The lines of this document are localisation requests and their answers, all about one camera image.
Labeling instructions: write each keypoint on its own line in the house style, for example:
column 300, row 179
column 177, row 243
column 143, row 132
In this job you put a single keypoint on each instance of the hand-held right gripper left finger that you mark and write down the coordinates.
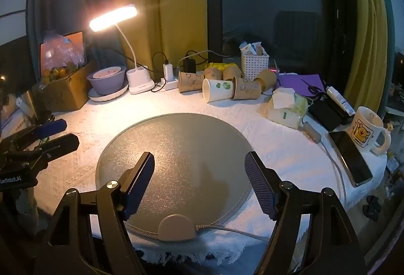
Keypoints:
column 139, row 188

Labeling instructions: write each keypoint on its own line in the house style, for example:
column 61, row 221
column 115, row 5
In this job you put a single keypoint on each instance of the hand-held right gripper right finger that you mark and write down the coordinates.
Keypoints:
column 258, row 188

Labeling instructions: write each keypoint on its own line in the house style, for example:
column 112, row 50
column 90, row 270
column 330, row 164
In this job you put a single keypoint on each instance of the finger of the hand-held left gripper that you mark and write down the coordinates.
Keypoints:
column 61, row 144
column 52, row 128

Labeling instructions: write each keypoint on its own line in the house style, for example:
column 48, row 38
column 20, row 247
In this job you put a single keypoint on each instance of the brown paper cup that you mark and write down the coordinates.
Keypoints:
column 267, row 78
column 212, row 73
column 191, row 82
column 247, row 88
column 232, row 72

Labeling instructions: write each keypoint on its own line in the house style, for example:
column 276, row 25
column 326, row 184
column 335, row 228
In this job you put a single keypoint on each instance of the white paper cup green print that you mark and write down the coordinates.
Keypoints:
column 217, row 89

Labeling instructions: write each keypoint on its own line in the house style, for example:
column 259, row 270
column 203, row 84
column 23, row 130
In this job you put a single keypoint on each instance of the cardboard box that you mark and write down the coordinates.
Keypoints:
column 66, row 93

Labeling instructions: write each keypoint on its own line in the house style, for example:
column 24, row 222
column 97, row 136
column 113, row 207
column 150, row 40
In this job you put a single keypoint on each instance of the white tablecloth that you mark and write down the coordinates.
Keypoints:
column 284, row 155

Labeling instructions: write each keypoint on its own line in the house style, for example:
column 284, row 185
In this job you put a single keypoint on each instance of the beige mat controller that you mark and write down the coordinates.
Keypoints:
column 176, row 229

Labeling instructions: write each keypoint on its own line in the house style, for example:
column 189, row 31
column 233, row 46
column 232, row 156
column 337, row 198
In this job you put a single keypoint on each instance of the pile of small oranges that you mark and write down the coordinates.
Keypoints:
column 58, row 72

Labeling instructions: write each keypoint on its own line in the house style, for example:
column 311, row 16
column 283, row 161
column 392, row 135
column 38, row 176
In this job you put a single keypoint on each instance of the round grey mat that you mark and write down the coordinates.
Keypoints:
column 180, row 142

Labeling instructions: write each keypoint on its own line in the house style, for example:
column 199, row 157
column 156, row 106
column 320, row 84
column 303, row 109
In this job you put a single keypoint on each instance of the purple rimmed plate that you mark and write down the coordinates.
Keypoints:
column 109, row 97

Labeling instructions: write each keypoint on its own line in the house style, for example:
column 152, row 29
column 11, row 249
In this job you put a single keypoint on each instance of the purple bowl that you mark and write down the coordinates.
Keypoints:
column 107, row 81

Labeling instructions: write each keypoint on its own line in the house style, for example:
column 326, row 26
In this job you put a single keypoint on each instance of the tissue pack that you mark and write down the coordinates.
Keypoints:
column 284, row 115

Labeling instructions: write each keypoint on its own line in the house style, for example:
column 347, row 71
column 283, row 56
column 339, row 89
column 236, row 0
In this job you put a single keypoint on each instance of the clear plastic bag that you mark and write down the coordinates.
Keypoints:
column 63, row 51

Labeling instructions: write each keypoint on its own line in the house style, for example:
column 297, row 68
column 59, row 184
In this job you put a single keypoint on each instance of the white tissue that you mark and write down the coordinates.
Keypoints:
column 284, row 97

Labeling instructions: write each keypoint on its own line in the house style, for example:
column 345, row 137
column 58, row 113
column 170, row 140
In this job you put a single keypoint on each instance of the black smartphone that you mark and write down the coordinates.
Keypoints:
column 350, row 158

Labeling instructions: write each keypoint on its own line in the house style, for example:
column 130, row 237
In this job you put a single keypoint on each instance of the black wallet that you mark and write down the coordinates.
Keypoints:
column 326, row 114

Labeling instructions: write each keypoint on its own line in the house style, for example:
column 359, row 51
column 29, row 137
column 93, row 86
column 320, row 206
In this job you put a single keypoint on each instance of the white power strip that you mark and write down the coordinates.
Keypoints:
column 172, row 84

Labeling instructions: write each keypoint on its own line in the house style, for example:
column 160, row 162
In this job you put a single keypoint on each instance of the purple folder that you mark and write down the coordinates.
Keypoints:
column 292, row 82

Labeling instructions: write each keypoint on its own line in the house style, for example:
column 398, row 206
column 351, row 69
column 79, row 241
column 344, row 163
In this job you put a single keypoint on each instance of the black scissors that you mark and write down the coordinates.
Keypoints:
column 312, row 89

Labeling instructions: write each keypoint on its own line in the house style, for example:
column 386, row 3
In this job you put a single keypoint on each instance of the black earphones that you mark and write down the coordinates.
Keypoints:
column 371, row 207

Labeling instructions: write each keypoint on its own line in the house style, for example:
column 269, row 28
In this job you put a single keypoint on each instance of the white tube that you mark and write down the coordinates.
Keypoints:
column 341, row 101

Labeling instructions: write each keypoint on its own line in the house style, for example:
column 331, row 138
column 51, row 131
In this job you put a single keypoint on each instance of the white charger plug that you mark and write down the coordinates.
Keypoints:
column 168, row 70

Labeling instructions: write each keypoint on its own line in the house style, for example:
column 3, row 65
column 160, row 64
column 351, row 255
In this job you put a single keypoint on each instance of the white plastic basket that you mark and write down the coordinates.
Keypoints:
column 255, row 65

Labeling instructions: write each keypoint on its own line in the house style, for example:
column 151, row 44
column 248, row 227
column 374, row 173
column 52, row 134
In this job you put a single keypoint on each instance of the cream mug bear print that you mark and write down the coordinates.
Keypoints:
column 367, row 130

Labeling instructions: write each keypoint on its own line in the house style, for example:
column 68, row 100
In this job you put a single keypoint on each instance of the white desk lamp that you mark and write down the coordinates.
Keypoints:
column 113, row 18

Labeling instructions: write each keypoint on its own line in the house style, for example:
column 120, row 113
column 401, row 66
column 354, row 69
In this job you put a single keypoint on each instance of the yellow packet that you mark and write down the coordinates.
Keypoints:
column 219, row 66

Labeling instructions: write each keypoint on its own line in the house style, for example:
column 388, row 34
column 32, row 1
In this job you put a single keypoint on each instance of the black charger plug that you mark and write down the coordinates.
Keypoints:
column 189, row 65

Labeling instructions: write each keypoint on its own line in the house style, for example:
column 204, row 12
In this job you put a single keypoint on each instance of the bunch of sachets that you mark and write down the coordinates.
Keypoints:
column 251, row 48

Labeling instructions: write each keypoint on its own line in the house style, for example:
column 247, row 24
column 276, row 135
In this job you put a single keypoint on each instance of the black window frame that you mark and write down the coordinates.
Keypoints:
column 214, row 3

